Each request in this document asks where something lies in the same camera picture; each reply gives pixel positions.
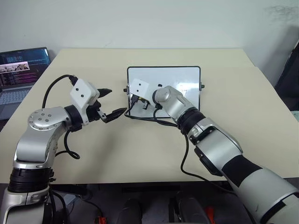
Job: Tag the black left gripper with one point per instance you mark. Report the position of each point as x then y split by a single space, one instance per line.
93 112

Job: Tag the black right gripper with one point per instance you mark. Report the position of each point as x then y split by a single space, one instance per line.
145 105

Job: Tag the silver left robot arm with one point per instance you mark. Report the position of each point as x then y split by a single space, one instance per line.
38 140

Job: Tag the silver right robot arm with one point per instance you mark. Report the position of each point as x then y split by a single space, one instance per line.
217 144

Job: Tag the black framed small whiteboard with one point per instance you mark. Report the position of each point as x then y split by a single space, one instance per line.
168 77

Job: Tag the open grey laptop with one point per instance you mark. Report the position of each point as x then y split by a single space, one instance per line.
21 65

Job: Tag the dark rounded shape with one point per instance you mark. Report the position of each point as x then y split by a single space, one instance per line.
188 207

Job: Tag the red plastic part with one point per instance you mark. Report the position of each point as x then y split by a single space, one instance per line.
101 219
210 213

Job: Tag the black chair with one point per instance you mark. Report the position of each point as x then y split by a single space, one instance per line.
289 77

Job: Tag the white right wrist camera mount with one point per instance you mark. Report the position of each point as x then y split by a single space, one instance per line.
139 87

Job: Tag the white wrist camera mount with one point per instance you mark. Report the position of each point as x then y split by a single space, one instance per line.
139 87
83 93

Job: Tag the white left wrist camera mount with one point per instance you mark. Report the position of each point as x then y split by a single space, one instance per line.
83 93

